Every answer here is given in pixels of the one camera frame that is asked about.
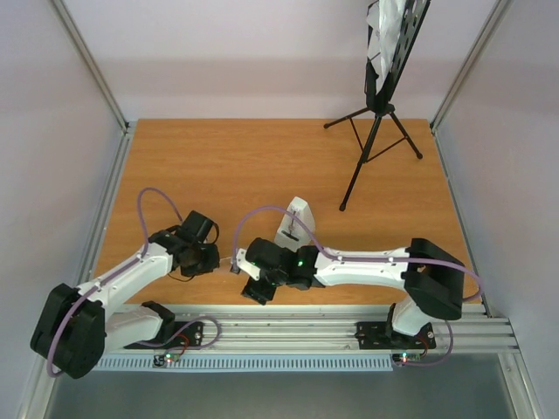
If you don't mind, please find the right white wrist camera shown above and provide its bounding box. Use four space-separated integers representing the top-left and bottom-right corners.
230 248 260 281

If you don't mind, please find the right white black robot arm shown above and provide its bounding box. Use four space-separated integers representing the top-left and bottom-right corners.
235 237 464 346

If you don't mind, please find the left aluminium frame post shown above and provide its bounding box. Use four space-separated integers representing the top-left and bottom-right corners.
47 0 131 136

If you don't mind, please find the white metronome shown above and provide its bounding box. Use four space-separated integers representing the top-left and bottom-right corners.
273 196 316 251

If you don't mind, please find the aluminium frame post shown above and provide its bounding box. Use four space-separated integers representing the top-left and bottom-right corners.
429 0 514 132
47 0 131 136

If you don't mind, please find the black music stand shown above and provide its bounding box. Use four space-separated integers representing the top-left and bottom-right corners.
324 1 431 211

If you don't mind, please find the grey slotted cable duct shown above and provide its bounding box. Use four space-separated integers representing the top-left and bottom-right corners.
93 353 393 373

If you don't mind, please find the aluminium rail base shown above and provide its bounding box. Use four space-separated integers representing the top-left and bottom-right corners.
104 304 519 355

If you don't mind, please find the white sheet music paper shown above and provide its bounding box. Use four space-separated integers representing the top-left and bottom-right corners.
366 0 406 79

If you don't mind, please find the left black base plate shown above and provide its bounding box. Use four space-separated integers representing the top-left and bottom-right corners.
125 321 204 350

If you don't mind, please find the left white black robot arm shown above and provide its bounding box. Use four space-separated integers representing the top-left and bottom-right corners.
30 211 219 379

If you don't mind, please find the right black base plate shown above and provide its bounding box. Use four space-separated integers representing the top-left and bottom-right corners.
354 321 437 350

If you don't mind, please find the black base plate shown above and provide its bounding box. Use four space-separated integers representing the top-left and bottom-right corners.
354 321 437 350
125 321 204 350

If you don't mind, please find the right aluminium frame post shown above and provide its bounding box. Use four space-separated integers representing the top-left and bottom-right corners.
429 0 514 132

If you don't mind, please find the clear plastic metronome cover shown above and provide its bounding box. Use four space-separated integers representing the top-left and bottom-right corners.
219 257 231 267

